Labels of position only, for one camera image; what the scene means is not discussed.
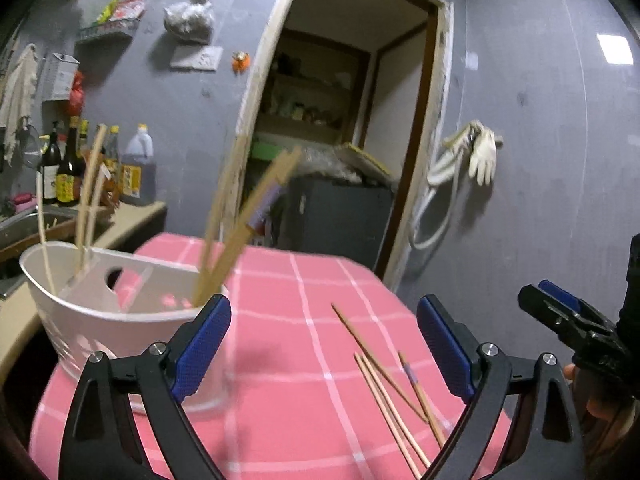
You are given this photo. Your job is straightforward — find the white wall socket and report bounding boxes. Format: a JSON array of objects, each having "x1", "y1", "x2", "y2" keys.
[{"x1": 170, "y1": 44, "x2": 225, "y2": 71}]

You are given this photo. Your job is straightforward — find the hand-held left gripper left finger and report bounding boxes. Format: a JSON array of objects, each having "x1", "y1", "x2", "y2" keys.
[{"x1": 59, "y1": 294, "x2": 232, "y2": 480}]

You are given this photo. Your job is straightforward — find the dark bottle yellow label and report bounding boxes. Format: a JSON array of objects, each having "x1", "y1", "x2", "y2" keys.
[{"x1": 56, "y1": 116, "x2": 84, "y2": 209}]

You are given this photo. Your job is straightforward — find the white hose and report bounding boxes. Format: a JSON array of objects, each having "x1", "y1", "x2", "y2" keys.
[{"x1": 409, "y1": 120, "x2": 477, "y2": 251}]

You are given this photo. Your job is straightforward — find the brown oil jug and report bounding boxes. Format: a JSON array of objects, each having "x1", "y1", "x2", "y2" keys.
[{"x1": 120, "y1": 124, "x2": 158, "y2": 207}]

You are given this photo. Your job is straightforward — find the white plastic utensil basket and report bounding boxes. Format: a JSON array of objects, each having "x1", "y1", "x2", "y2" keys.
[{"x1": 19, "y1": 241, "x2": 231, "y2": 416}]

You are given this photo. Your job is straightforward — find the dark bottle white label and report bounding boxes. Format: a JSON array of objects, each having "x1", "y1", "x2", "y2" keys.
[{"x1": 37, "y1": 132, "x2": 62, "y2": 206}]

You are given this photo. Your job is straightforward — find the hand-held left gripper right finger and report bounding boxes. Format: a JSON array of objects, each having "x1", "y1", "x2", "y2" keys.
[{"x1": 416, "y1": 294, "x2": 586, "y2": 480}]

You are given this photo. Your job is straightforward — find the green box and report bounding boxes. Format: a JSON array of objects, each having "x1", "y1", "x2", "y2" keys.
[{"x1": 248, "y1": 141, "x2": 289, "y2": 162}]

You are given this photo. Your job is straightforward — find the steel kitchen sink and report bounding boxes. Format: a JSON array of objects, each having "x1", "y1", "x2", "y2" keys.
[{"x1": 0, "y1": 204, "x2": 77, "y2": 282}]

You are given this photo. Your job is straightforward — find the white hanging box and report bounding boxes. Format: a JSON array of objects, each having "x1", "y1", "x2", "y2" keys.
[{"x1": 42, "y1": 52, "x2": 81, "y2": 103}]

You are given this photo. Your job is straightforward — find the red plastic bag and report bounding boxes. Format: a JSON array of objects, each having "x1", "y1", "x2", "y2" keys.
[{"x1": 67, "y1": 71, "x2": 85, "y2": 119}]

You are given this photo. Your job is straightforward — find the brown wooden knife block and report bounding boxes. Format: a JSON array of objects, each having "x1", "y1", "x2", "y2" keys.
[{"x1": 100, "y1": 165, "x2": 122, "y2": 209}]

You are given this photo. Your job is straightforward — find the yellow-capped sauce bottle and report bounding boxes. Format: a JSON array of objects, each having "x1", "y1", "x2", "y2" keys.
[{"x1": 102, "y1": 125, "x2": 123, "y2": 197}]

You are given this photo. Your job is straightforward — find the grey wall rack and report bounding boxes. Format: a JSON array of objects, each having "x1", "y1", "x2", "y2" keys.
[{"x1": 75, "y1": 21, "x2": 139, "y2": 47}]

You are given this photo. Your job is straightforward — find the pink checked tablecloth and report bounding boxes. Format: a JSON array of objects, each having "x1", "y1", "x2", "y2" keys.
[{"x1": 30, "y1": 232, "x2": 517, "y2": 480}]

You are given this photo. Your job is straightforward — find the wooden door frame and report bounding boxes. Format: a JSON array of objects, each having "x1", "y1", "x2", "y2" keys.
[{"x1": 200, "y1": 0, "x2": 457, "y2": 292}]

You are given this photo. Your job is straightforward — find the person's right hand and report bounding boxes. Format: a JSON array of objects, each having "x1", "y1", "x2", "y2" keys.
[{"x1": 562, "y1": 364, "x2": 640, "y2": 461}]

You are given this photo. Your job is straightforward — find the wooden chopsticks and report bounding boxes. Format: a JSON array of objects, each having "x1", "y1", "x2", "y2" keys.
[{"x1": 331, "y1": 303, "x2": 430, "y2": 423}]

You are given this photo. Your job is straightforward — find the hanging clear plastic bag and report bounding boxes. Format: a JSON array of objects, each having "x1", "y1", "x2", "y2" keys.
[{"x1": 163, "y1": 0, "x2": 225, "y2": 44}]

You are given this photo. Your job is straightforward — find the flat cardboard box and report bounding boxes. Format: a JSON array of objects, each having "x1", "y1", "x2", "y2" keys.
[{"x1": 339, "y1": 142, "x2": 402, "y2": 189}]

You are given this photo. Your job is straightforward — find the white rubber gloves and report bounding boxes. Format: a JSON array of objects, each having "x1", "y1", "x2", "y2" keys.
[{"x1": 467, "y1": 120, "x2": 504, "y2": 186}]

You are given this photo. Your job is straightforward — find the purple-banded bamboo chopstick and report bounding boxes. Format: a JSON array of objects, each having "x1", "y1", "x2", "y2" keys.
[
  {"x1": 199, "y1": 146, "x2": 304, "y2": 307},
  {"x1": 397, "y1": 350, "x2": 447, "y2": 450}
]

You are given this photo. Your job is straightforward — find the plain bamboo chopstick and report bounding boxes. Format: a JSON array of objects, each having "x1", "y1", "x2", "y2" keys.
[
  {"x1": 35, "y1": 177, "x2": 55, "y2": 295},
  {"x1": 192, "y1": 150, "x2": 242, "y2": 307},
  {"x1": 82, "y1": 167, "x2": 109, "y2": 267},
  {"x1": 74, "y1": 124, "x2": 109, "y2": 281},
  {"x1": 353, "y1": 353, "x2": 424, "y2": 480},
  {"x1": 361, "y1": 353, "x2": 433, "y2": 470}
]

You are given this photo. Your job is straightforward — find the wooden storage shelf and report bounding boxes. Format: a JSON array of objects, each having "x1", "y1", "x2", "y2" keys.
[{"x1": 254, "y1": 30, "x2": 372, "y2": 147}]

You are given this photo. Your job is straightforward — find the crumpled clear plastic bag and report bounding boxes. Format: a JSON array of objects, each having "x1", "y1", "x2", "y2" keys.
[{"x1": 295, "y1": 147, "x2": 362, "y2": 184}]

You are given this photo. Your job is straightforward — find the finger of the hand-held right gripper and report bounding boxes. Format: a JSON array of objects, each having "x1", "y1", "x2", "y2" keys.
[
  {"x1": 537, "y1": 280, "x2": 617, "y2": 333},
  {"x1": 517, "y1": 284, "x2": 591, "y2": 350}
]

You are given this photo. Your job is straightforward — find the red snack packet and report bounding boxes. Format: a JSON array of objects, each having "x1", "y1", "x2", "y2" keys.
[{"x1": 107, "y1": 0, "x2": 146, "y2": 24}]

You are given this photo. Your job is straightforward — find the white hanging towel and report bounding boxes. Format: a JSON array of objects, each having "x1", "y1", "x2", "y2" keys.
[{"x1": 0, "y1": 42, "x2": 39, "y2": 167}]

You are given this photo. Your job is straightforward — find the grey metal cabinet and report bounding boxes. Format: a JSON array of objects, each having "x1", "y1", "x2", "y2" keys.
[{"x1": 272, "y1": 174, "x2": 397, "y2": 274}]

